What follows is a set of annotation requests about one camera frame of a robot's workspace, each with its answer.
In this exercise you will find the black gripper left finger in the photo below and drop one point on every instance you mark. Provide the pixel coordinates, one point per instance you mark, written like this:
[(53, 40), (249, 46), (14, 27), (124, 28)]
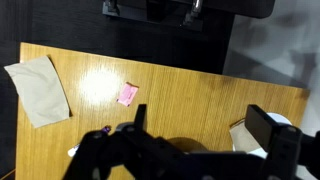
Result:
[(140, 116)]

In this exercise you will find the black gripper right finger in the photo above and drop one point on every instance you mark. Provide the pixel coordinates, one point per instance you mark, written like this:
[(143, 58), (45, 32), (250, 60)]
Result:
[(261, 128)]

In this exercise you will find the brown paper square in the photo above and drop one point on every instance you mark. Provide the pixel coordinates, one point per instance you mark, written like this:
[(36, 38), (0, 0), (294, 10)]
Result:
[(243, 136)]

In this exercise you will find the small white plate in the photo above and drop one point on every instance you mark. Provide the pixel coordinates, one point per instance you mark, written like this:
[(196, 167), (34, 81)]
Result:
[(280, 118)]

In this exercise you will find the pink sticky note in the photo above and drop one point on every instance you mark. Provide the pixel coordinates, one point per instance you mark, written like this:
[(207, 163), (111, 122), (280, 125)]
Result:
[(127, 94)]

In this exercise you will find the black robot stand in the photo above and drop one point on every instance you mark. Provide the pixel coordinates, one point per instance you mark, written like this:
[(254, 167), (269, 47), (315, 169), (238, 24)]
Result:
[(83, 30)]

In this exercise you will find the beige paper napkin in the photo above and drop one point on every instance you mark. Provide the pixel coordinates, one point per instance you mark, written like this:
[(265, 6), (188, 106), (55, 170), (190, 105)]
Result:
[(40, 90)]

